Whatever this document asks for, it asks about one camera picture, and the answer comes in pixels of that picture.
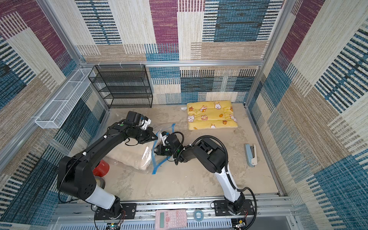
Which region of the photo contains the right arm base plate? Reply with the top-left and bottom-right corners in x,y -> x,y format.
210,199 -> 255,216

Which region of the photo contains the yellow cartoon print blanket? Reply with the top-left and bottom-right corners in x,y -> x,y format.
187,101 -> 238,130

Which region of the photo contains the red pencil cup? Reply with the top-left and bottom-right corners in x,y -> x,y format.
93,160 -> 110,177

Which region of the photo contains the pink calculator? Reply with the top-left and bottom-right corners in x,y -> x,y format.
155,209 -> 187,230

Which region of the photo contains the light blue stapler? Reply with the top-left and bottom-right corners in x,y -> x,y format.
245,144 -> 258,167

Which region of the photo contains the black wire mesh shelf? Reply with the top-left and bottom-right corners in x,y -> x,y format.
88,64 -> 153,109

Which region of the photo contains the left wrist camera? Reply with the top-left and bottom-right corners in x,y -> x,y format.
140,117 -> 151,130

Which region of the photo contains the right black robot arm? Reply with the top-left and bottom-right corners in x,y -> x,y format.
155,131 -> 250,215

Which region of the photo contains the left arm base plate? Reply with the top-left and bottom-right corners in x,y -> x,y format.
94,203 -> 137,220

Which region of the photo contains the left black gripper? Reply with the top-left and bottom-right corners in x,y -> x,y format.
134,127 -> 160,144

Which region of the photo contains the light blue tape roll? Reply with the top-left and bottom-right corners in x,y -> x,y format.
193,209 -> 204,222

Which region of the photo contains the cream fleece blanket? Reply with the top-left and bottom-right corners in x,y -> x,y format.
106,141 -> 154,171

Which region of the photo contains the clear vacuum bag blue zipper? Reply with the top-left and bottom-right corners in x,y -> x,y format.
142,123 -> 175,175

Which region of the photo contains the white wire mesh basket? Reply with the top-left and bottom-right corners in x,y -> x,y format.
35,69 -> 92,129

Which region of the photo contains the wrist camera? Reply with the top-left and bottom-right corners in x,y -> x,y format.
161,131 -> 170,146
140,117 -> 151,130

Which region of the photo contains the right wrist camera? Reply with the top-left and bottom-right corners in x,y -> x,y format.
161,131 -> 170,146

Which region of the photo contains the grey tape roll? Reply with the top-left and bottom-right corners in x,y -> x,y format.
94,176 -> 105,189

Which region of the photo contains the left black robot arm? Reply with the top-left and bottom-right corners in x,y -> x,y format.
57,111 -> 158,215

